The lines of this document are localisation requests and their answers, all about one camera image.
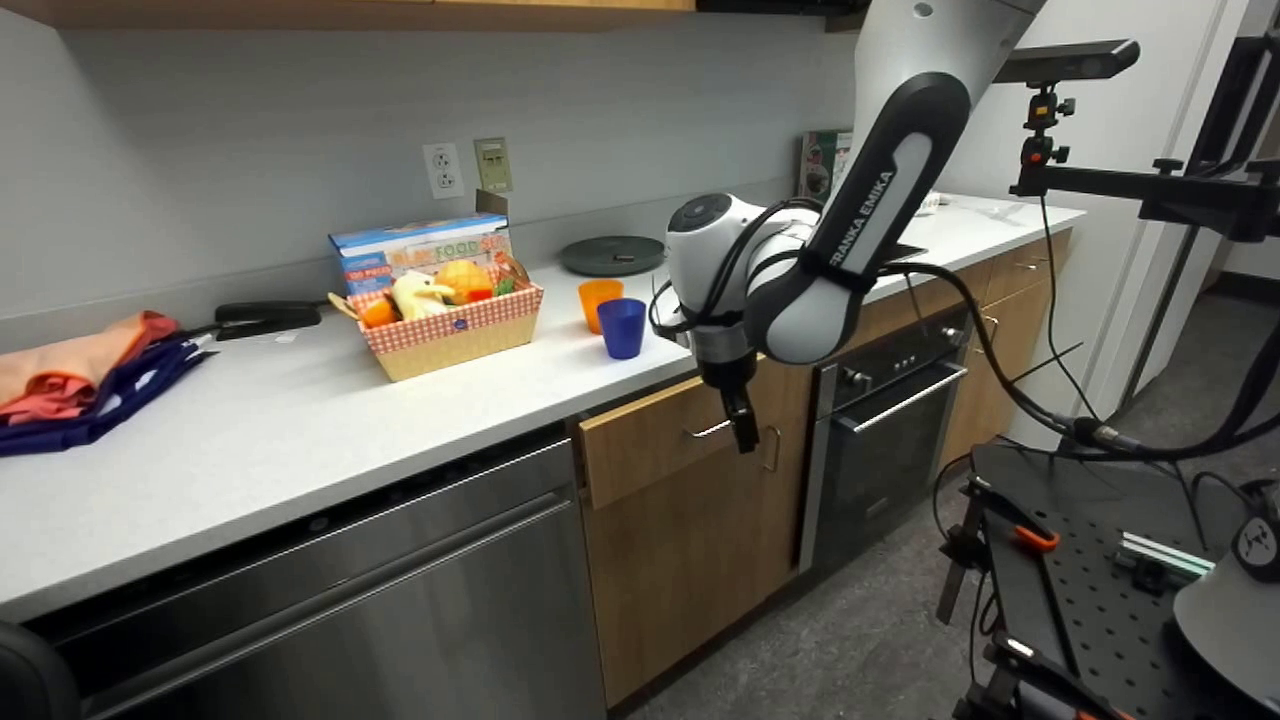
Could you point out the orange toy fruit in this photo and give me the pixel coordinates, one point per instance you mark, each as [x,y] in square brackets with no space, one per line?
[377,309]

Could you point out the white yellow toy food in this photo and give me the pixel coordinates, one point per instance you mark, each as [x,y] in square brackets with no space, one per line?
[421,292]

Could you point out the wicker basket with items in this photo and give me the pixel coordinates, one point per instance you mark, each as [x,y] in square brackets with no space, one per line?
[452,339]

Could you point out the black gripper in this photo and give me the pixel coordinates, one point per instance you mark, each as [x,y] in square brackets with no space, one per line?
[730,357]

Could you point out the grey round disc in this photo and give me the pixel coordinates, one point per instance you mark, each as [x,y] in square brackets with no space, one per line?
[1235,635]

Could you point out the olive wall switch plate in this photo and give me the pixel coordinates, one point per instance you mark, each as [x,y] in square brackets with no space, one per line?
[491,160]

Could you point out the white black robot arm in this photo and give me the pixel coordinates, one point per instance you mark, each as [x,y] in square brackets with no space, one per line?
[881,187]

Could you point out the stainless steel dishwasher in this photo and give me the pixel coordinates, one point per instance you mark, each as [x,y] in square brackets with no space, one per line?
[375,613]

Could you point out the black perforated robot cart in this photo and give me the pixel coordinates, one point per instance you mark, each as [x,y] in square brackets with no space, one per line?
[1092,613]

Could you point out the blue plastic cup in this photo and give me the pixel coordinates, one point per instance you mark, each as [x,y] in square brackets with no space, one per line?
[620,331]

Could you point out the white wall outlet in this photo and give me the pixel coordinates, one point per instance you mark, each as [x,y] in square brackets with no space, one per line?
[440,170]

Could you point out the teal bar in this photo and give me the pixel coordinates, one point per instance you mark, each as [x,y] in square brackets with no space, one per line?
[1164,553]

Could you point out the orange plastic cup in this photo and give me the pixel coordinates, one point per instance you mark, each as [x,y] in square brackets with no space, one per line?
[597,299]

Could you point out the black stapler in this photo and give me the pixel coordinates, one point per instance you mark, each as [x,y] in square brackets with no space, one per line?
[265,316]

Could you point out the wooden cabinet door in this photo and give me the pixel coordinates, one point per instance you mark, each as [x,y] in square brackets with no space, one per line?
[682,575]

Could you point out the blue toy food box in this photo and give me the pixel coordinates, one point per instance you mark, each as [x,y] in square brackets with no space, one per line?
[403,245]

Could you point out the wooden wall cabinet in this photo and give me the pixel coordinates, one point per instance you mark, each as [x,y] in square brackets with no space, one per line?
[334,11]

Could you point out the black clamp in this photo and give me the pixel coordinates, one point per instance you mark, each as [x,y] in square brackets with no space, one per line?
[1026,680]

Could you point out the peach orange cloth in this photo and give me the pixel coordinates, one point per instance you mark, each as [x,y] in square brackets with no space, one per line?
[73,352]

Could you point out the yellow toy corn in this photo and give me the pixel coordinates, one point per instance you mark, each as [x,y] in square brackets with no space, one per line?
[465,277]

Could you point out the wooden base cabinet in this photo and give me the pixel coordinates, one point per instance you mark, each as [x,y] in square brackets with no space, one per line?
[1014,334]

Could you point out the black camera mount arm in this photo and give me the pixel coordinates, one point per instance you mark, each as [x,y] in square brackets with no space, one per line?
[1172,198]

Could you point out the blue cloth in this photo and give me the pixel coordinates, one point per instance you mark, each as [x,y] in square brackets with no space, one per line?
[123,400]

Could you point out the black round device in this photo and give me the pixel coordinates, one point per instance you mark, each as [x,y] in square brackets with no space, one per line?
[1258,536]

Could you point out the black built-in oven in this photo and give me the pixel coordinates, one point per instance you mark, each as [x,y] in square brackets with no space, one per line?
[881,455]

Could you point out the black stereo camera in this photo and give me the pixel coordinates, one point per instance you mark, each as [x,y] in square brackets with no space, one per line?
[1064,62]

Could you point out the green toy vegetable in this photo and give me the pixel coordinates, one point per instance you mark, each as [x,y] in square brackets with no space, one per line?
[507,277]

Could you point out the red cloth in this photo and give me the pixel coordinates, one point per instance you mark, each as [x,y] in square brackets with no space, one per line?
[43,400]

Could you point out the black round plate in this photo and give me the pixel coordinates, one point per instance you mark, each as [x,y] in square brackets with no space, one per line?
[610,255]

